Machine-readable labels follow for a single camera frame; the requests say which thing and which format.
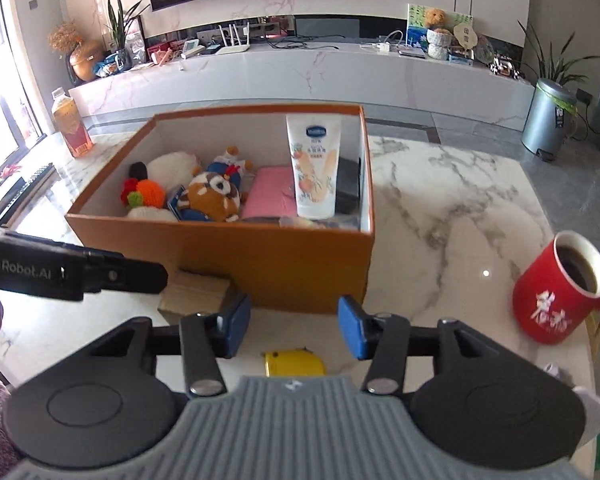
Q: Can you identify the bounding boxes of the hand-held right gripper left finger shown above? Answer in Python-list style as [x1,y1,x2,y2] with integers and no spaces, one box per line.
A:
[82,294,251,398]

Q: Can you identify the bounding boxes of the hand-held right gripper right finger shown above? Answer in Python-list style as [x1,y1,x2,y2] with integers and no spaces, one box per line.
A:
[338,295,511,396]

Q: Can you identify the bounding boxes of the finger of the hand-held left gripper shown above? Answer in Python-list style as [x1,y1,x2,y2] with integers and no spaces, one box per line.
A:
[82,252,170,296]

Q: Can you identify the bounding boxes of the small brown cardboard box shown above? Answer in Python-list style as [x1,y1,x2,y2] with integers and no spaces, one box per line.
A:
[158,270,231,317]

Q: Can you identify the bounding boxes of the yellow plastic case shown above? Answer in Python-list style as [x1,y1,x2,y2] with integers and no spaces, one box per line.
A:
[264,347,327,378]

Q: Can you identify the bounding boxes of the orange cardboard box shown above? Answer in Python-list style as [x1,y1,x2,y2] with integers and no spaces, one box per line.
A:
[65,104,376,316]

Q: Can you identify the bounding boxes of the pink pouch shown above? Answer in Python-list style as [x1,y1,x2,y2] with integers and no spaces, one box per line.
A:
[242,166,299,219]

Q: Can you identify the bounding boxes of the dark grey box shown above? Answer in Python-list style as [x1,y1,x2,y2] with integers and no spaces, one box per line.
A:
[334,156,363,215]

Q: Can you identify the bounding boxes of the white lotion tube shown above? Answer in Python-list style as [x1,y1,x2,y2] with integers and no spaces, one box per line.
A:
[286,114,341,220]

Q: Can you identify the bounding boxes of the long black ridged object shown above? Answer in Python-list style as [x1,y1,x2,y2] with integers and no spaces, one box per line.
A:
[0,162,56,219]

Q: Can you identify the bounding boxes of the red flowers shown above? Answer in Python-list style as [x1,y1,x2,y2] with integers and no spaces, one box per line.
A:
[0,164,24,194]

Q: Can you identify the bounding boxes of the white plush toy orange scarf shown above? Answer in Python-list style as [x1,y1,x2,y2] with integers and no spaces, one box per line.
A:
[121,151,204,222]

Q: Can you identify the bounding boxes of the brown raccoon plush toy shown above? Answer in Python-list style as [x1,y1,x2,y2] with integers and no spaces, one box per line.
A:
[177,170,243,223]

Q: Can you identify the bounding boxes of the blue white plush doll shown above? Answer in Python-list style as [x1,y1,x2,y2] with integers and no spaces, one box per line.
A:
[207,146,255,181]

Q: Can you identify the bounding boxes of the tea bottle red label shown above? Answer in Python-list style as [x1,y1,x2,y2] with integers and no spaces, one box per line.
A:
[51,87,96,158]

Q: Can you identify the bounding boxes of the red mug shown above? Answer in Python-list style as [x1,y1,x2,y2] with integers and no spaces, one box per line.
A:
[511,230,600,346]

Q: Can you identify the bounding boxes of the blue snack bag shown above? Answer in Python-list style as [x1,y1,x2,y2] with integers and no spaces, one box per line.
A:
[95,55,122,77]

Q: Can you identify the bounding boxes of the copper round vase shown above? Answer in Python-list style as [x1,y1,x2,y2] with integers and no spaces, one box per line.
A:
[69,40,105,82]

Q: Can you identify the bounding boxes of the dried brown flowers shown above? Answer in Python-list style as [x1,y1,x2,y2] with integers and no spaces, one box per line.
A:
[48,22,84,54]

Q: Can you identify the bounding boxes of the green plant in glass vase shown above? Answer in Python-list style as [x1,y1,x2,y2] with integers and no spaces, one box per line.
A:
[105,0,151,69]

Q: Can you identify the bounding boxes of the white router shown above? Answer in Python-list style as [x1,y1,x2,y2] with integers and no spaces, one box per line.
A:
[215,23,252,56]

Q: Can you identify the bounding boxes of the white plastic grid piece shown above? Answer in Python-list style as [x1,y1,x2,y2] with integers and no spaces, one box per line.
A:
[545,362,600,436]

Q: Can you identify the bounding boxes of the white marble tv cabinet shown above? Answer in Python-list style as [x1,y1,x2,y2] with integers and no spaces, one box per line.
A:
[70,41,536,133]

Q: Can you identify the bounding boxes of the grey pedal trash can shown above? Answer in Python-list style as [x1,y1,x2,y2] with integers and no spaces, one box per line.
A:
[521,78,578,162]

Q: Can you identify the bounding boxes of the white knitted pot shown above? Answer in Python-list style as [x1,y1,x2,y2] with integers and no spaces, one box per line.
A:
[426,28,453,60]

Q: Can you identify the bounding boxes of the black white checkered toy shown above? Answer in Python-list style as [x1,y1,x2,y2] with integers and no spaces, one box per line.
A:
[490,57,524,80]

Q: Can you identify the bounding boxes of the dark grey panel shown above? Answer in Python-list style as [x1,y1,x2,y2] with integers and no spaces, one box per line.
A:
[294,16,358,38]

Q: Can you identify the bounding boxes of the painted canvas picture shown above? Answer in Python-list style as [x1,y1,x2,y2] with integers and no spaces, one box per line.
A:
[406,4,473,49]

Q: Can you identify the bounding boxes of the patterned decorative plate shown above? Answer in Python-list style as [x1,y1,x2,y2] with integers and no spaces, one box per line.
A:
[475,35,496,64]

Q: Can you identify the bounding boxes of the round paper fan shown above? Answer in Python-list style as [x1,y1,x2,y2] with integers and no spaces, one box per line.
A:
[452,22,479,54]

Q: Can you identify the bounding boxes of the tall green potted plant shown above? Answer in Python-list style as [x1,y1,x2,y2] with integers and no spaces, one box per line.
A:
[517,20,588,116]

